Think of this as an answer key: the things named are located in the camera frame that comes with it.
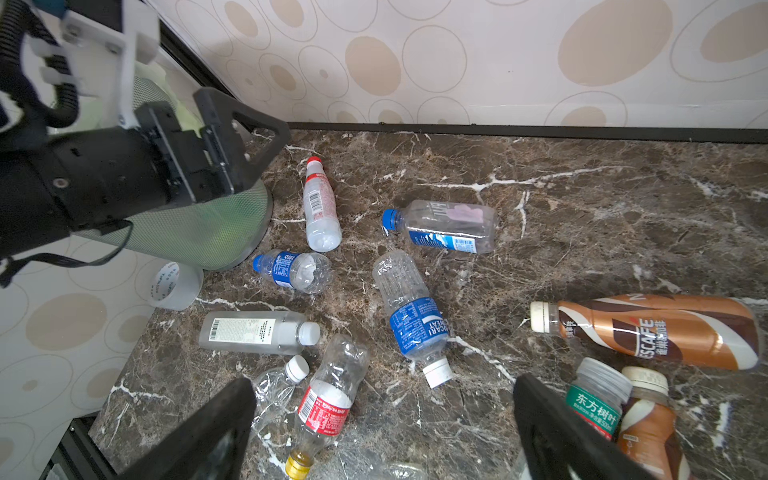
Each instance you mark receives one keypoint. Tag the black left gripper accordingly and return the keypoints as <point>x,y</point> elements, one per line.
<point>98,179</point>

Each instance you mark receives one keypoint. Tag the crushed clear bottle white cap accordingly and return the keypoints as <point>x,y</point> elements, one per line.
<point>274,389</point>

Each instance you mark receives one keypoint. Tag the clear bottle red label yellow cap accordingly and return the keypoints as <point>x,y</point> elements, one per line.
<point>327,402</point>

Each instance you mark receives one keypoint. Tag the grey mesh waste bin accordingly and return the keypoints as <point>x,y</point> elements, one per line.
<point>199,226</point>

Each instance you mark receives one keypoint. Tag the clear Pocari bottle blue label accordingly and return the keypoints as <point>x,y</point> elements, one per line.
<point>419,328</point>

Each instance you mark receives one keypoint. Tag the clear bottle green label grey cap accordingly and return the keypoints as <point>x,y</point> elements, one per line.
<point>598,395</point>

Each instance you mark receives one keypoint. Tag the small clear bottle blue label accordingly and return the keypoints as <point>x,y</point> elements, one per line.
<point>309,273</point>

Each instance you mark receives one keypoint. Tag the green plastic bin liner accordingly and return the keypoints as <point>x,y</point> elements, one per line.
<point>152,83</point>

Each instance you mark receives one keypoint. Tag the flat clear bottle white cap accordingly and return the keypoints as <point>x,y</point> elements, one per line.
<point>258,332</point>

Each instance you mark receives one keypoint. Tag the white bottle red cap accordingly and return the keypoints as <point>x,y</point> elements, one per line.
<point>323,229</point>

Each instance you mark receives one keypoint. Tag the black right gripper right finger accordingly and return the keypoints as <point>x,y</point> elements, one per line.
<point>558,444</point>

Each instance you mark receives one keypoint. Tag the brown Nescafe bottle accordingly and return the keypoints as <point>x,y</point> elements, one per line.
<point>704,331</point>
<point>647,433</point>

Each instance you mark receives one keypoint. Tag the clear bottle pink label blue cap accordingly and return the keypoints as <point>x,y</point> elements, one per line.
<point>461,227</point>

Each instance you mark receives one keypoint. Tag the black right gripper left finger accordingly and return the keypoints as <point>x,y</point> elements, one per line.
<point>211,444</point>

